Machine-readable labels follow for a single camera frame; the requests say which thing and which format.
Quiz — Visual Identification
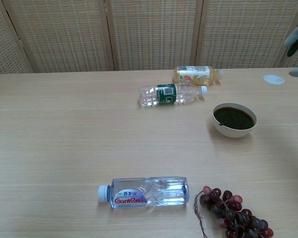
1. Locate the cup of dark coffee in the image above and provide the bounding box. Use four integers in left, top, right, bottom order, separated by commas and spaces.
212, 102, 258, 138

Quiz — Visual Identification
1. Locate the white round table cap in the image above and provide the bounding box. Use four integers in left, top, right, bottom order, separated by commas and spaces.
263, 74, 286, 85

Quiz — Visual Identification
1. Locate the orange juice bottle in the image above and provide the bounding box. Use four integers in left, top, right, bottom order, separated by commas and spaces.
173, 64, 225, 84

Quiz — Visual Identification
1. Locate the clear bottle with green label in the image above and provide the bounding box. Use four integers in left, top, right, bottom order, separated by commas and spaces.
138, 83, 209, 108

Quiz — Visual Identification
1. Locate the woven bamboo folding screen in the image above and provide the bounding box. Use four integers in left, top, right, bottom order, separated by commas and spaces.
0, 0, 298, 77

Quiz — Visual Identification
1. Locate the dark red grape bunch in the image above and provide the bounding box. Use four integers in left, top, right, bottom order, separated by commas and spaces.
193, 185, 274, 238

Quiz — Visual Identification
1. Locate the clear Ganten water bottle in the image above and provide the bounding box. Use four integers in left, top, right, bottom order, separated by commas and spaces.
97, 176, 190, 209

